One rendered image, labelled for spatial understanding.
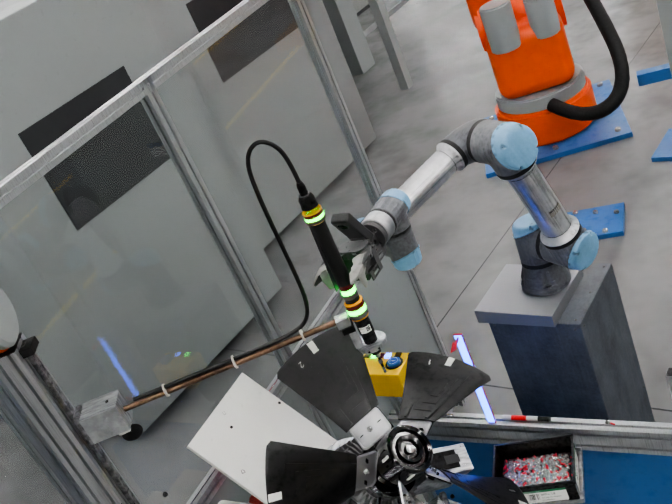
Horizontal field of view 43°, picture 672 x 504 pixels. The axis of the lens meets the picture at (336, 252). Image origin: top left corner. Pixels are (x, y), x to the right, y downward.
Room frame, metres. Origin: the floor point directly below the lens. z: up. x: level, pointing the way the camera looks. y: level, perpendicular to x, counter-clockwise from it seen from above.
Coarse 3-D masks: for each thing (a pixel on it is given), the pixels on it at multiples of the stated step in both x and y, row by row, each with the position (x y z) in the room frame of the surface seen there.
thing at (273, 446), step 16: (272, 448) 1.46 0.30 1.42; (288, 448) 1.47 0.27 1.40; (304, 448) 1.48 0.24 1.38; (320, 448) 1.49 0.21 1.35; (272, 464) 1.44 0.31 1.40; (288, 464) 1.45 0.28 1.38; (304, 464) 1.46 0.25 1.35; (320, 464) 1.47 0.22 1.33; (336, 464) 1.48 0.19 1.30; (352, 464) 1.49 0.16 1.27; (272, 480) 1.43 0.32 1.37; (288, 480) 1.43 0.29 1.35; (304, 480) 1.44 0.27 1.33; (320, 480) 1.45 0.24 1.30; (336, 480) 1.47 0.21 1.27; (352, 480) 1.49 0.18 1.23; (288, 496) 1.42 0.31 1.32; (304, 496) 1.43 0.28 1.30; (320, 496) 1.45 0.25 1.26; (336, 496) 1.46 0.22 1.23
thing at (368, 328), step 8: (296, 184) 1.62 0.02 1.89; (304, 184) 1.62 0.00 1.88; (304, 192) 1.61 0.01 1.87; (304, 200) 1.61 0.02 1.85; (312, 200) 1.61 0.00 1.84; (304, 208) 1.61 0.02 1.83; (312, 208) 1.60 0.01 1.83; (368, 320) 1.61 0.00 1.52; (360, 328) 1.61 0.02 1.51; (368, 328) 1.60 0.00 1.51; (368, 336) 1.61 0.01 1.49; (376, 336) 1.62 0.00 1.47; (368, 344) 1.61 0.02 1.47; (376, 352) 1.61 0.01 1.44
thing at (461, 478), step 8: (448, 472) 1.55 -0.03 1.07; (456, 480) 1.50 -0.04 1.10; (464, 480) 1.52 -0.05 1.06; (472, 480) 1.54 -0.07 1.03; (480, 480) 1.56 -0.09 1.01; (488, 480) 1.57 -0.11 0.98; (496, 480) 1.58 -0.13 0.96; (504, 480) 1.59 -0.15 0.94; (512, 480) 1.59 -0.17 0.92; (464, 488) 1.47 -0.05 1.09; (472, 488) 1.48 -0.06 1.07; (480, 488) 1.49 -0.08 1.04; (488, 488) 1.51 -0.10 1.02; (496, 488) 1.53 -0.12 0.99; (504, 488) 1.54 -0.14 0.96; (512, 488) 1.55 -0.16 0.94; (480, 496) 1.46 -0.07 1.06; (488, 496) 1.47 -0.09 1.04; (496, 496) 1.48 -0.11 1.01; (504, 496) 1.49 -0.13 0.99; (512, 496) 1.51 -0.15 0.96; (520, 496) 1.52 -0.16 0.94
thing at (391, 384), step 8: (368, 360) 2.13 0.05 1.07; (376, 360) 2.11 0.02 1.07; (384, 360) 2.09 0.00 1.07; (400, 360) 2.06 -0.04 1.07; (368, 368) 2.09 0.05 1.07; (376, 368) 2.07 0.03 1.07; (392, 368) 2.04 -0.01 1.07; (400, 368) 2.02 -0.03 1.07; (376, 376) 2.05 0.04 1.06; (384, 376) 2.03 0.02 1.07; (392, 376) 2.01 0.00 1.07; (400, 376) 2.00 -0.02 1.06; (376, 384) 2.05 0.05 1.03; (384, 384) 2.04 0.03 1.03; (392, 384) 2.02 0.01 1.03; (400, 384) 2.00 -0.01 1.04; (376, 392) 2.06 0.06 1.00; (384, 392) 2.04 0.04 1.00; (392, 392) 2.03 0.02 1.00; (400, 392) 2.01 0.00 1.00
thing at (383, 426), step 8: (376, 408) 1.62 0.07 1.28; (368, 416) 1.62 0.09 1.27; (376, 416) 1.61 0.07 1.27; (384, 416) 1.60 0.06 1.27; (360, 424) 1.62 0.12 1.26; (368, 424) 1.61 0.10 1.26; (376, 424) 1.60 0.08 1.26; (384, 424) 1.59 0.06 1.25; (352, 432) 1.62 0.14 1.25; (360, 432) 1.61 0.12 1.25; (368, 432) 1.60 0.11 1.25; (376, 432) 1.59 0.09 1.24; (384, 432) 1.58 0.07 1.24; (360, 440) 1.60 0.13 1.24; (368, 440) 1.59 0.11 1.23; (376, 440) 1.58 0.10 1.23; (368, 448) 1.58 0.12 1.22
